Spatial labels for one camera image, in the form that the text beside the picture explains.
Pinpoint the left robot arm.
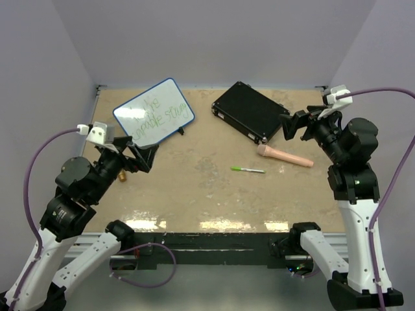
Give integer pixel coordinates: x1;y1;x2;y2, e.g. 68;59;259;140
1;137;159;310

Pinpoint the pink microphone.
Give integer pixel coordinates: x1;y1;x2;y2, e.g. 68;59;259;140
257;144;314;168

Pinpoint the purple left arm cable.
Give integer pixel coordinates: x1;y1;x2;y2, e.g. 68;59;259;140
6;128;90;310

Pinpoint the white whiteboard marker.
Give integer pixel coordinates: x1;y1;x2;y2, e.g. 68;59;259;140
235;167;266;174

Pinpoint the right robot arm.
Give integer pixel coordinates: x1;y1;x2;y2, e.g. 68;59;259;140
280;106;404;310

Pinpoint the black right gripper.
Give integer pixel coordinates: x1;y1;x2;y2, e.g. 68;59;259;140
279;104;348;163

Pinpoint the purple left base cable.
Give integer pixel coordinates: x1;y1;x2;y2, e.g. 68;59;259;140
109;242;178;288

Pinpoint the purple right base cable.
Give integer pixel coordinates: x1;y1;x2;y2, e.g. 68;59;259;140
290;267;322;279

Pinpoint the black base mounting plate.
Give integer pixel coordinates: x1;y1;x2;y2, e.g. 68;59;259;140
110;231;315;271

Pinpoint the gold microphone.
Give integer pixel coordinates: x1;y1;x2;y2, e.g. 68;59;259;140
118;170;127;183

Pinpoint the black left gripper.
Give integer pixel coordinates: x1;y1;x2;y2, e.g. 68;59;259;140
89;135;159;202

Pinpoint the blue framed whiteboard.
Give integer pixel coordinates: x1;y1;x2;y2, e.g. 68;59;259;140
112;78;195;147

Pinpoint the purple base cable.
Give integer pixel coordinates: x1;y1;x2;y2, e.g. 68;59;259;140
109;242;178;288
290;267;322;279

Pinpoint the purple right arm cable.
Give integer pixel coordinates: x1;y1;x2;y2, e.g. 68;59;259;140
337;87;415;311

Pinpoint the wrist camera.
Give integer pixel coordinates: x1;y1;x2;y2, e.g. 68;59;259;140
318;85;353;120
86;122;115;146

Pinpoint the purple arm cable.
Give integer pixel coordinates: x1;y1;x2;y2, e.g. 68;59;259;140
6;128;90;310
337;87;415;311

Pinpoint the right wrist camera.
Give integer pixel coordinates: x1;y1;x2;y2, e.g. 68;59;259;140
318;85;353;120

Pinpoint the black hard case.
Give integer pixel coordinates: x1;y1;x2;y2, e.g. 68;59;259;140
211;81;290;144

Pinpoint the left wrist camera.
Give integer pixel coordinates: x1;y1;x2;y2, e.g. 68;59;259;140
86;122;115;146

